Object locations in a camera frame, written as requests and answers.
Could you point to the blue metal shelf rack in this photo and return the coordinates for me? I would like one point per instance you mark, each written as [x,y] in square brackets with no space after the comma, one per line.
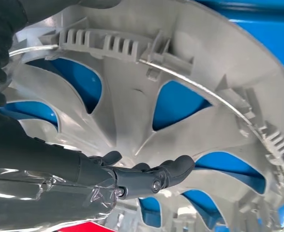
[265,32]

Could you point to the red barrier belt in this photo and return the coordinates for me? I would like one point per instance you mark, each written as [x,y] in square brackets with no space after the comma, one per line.
[86,228]

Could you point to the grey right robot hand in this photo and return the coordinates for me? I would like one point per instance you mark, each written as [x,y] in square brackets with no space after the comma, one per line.
[47,166]

